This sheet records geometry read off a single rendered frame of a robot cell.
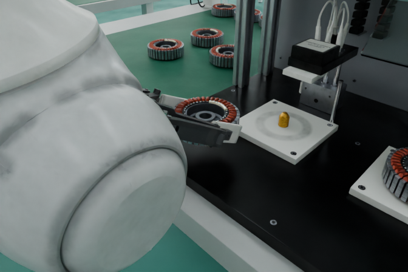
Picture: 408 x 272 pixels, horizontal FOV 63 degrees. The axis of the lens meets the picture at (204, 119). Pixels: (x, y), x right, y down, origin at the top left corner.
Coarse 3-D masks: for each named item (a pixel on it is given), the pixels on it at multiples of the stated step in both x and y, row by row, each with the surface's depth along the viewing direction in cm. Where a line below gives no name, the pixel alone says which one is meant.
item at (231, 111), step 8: (176, 104) 57; (184, 104) 56; (192, 104) 57; (200, 104) 57; (208, 104) 57; (216, 104) 57; (224, 104) 56; (232, 104) 56; (184, 112) 54; (192, 112) 57; (200, 112) 56; (208, 112) 56; (216, 112) 58; (224, 112) 55; (232, 112) 54; (208, 120) 54; (216, 120) 56; (224, 120) 52; (232, 120) 52; (200, 144) 51
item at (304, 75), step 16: (304, 48) 60; (320, 48) 60; (336, 48) 60; (352, 48) 67; (288, 64) 63; (304, 64) 61; (320, 64) 59; (336, 64) 62; (304, 80) 59; (336, 80) 68
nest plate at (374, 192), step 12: (384, 156) 56; (372, 168) 53; (360, 180) 50; (372, 180) 50; (360, 192) 48; (372, 192) 48; (384, 192) 48; (372, 204) 48; (384, 204) 46; (396, 204) 46; (396, 216) 46
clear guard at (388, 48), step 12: (396, 0) 33; (384, 12) 33; (396, 12) 32; (384, 24) 33; (396, 24) 32; (372, 36) 33; (384, 36) 32; (396, 36) 32; (372, 48) 32; (384, 48) 32; (396, 48) 31; (384, 60) 32; (396, 60) 31
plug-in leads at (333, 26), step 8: (336, 0) 64; (336, 8) 64; (344, 8) 62; (320, 16) 64; (336, 16) 66; (344, 16) 61; (320, 24) 65; (328, 24) 66; (336, 24) 67; (320, 32) 65; (328, 32) 63; (336, 32) 68; (344, 32) 64; (328, 40) 64; (336, 40) 63; (344, 40) 65
